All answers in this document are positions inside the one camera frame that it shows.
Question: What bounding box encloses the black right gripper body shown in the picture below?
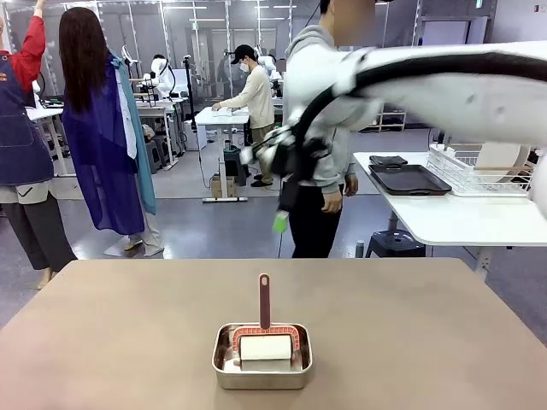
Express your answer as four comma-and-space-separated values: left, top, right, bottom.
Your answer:
272, 124, 335, 189

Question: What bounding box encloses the person's right forearm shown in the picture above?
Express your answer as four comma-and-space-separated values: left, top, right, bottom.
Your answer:
320, 161, 345, 194

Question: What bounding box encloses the person's left forearm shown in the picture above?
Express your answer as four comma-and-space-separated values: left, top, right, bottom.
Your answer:
343, 140, 358, 177

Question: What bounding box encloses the person's right hand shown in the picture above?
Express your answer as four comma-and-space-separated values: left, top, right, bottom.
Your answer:
321, 190, 344, 214

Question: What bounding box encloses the dark green stool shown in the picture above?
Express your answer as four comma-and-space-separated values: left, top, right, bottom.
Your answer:
223, 147, 250, 187

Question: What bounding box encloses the cardboard box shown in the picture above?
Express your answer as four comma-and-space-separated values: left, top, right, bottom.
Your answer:
209, 175, 237, 200

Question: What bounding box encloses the person in cream sweater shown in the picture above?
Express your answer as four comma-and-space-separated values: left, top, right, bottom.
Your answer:
211, 43, 277, 189

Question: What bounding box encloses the person in grey hoodie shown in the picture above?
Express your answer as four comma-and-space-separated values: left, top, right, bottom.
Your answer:
283, 0, 379, 260

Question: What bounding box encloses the white background desk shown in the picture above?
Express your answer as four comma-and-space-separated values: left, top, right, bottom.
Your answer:
195, 105, 251, 204

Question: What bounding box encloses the folded dark cloth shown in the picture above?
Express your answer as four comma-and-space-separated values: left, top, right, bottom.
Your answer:
368, 154, 409, 168

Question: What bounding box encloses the white shoe rack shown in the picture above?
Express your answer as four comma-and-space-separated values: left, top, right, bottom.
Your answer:
362, 108, 408, 134

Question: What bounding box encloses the flat black tray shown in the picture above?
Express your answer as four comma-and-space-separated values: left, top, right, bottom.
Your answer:
368, 163, 453, 197

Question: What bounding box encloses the black metal stool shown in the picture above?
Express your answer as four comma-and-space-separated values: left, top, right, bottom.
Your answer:
366, 230, 427, 259

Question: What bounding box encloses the white humanoid background robot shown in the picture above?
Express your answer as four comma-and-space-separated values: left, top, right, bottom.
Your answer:
142, 54, 177, 103

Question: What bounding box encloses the rectangular stainless steel tin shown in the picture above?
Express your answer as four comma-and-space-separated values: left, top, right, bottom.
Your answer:
211, 321, 314, 391

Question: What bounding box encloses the large white side table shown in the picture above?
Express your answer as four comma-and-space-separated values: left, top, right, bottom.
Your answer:
353, 150, 547, 283

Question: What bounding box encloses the long haired mannequin blue robe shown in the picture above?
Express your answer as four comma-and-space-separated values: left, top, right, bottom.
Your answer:
58, 6, 166, 258

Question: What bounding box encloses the white plate in rack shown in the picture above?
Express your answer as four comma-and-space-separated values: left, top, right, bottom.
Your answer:
475, 142, 532, 170

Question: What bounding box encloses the mannequin with denim apron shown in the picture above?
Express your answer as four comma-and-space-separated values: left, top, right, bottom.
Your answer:
0, 0, 79, 291

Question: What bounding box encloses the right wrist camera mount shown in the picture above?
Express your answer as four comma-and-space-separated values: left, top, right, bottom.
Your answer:
238, 135, 277, 167

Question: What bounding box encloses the pink handled lint roller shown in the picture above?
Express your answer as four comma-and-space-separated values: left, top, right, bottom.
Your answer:
232, 272, 303, 372

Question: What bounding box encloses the white wire dish rack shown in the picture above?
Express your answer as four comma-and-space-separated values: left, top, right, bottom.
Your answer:
426, 142, 536, 198

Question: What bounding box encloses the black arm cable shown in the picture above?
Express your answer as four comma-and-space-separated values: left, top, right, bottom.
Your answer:
292, 52, 547, 180

